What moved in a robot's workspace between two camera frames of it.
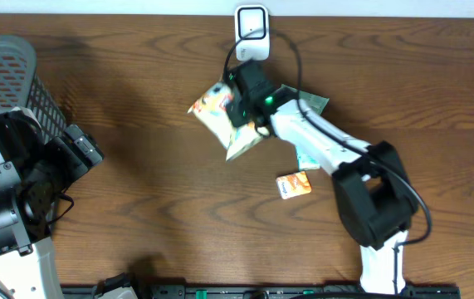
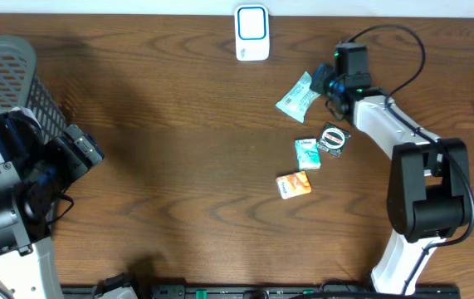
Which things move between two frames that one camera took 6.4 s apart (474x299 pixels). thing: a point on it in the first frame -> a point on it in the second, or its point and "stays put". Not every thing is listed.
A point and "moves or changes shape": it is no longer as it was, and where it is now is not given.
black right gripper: (233, 115) -> (316, 79)
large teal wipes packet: (317, 102) moves or changes shape
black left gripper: (78, 154) stays put
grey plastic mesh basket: (3, 77) stays put
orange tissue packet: (293, 185) stays put
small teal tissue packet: (306, 160) stays put
